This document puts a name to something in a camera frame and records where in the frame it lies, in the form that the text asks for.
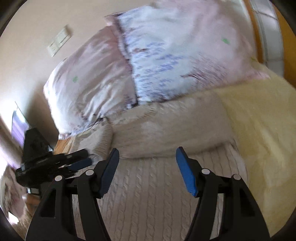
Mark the orange wooden headboard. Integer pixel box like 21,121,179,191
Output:
244,1,295,86

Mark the pink floral pillow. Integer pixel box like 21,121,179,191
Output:
43,27,137,140

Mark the yellow patterned bed sheet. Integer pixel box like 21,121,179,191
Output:
216,62,295,235

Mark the white wall switch plate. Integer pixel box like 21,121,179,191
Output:
47,25,72,57

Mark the beige cable knit sweater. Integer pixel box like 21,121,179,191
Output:
71,93,247,240

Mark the wooden nightstand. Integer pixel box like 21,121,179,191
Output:
23,136,77,207

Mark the white blue floral pillow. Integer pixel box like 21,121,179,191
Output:
105,1,268,103

